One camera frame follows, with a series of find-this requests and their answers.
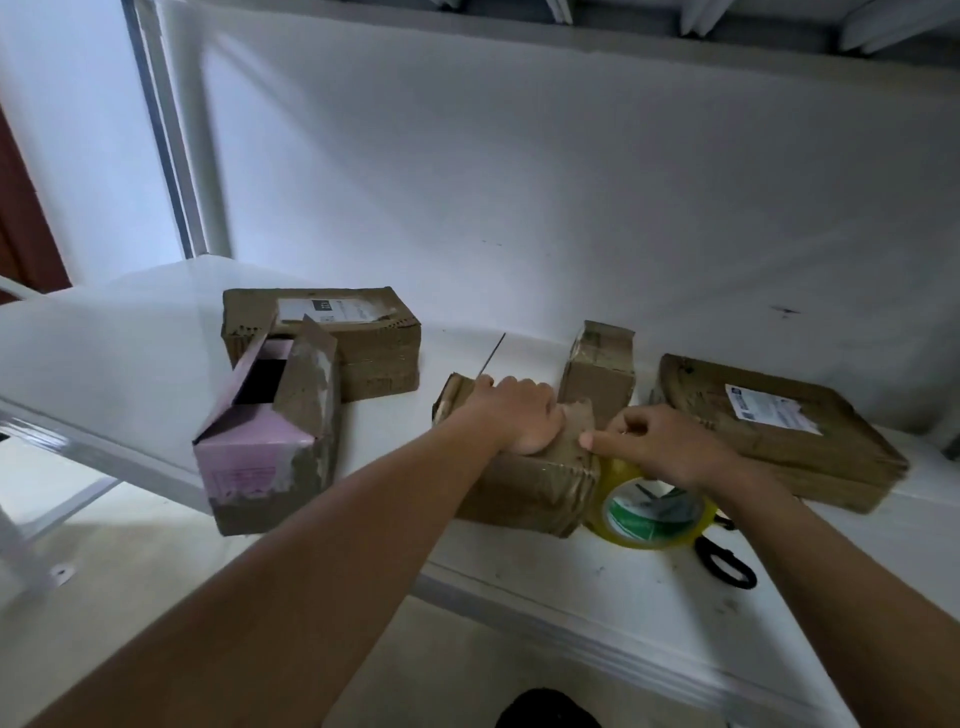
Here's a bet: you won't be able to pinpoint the white metal shelf rack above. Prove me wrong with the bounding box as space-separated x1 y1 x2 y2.
0 0 960 728

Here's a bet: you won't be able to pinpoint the red-brown door frame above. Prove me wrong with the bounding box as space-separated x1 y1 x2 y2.
0 105 72 302

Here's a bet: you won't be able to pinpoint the black handled scissors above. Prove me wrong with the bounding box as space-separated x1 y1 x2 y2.
693 513 759 591

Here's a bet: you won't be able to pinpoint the person's left hand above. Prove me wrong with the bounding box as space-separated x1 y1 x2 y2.
445 373 567 458

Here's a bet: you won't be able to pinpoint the yellow tape roll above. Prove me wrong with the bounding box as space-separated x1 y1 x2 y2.
582 457 720 551

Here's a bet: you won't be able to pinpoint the small cardboard box red label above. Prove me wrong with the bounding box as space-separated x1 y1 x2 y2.
556 319 638 429

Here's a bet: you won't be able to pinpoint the person's right forearm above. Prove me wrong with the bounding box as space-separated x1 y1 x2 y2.
712 457 960 728

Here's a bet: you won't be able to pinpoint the pink carton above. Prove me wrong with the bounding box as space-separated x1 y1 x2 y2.
192 316 342 537

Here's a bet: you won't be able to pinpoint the corrugated cardboard box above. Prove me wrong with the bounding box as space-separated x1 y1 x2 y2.
430 372 602 539

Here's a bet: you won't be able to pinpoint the person's right hand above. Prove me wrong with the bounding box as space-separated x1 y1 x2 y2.
577 403 747 497

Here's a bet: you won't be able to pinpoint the long cardboard box white label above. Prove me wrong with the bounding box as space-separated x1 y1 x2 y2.
222 286 423 404

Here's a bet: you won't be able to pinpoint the person's left forearm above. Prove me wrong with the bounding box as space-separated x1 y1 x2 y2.
30 412 497 728

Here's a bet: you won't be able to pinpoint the person's black trousers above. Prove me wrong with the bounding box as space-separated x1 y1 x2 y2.
495 687 605 728

